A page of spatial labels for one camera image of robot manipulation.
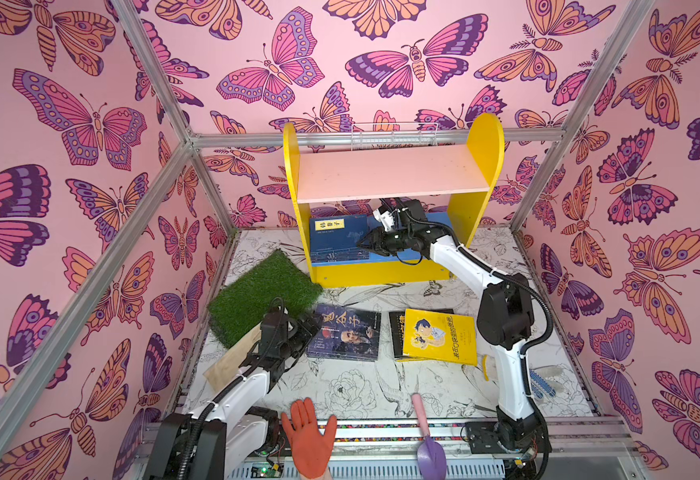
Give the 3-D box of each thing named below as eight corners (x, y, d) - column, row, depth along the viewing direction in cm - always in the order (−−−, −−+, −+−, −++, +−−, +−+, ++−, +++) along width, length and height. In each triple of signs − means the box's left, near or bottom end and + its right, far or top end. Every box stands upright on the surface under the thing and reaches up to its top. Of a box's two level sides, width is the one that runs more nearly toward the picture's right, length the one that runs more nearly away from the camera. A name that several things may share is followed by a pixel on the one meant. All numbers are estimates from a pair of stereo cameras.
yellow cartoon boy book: (398, 360, 89) (400, 354, 85) (400, 315, 98) (401, 307, 94) (475, 369, 87) (480, 363, 83) (469, 323, 96) (474, 315, 92)
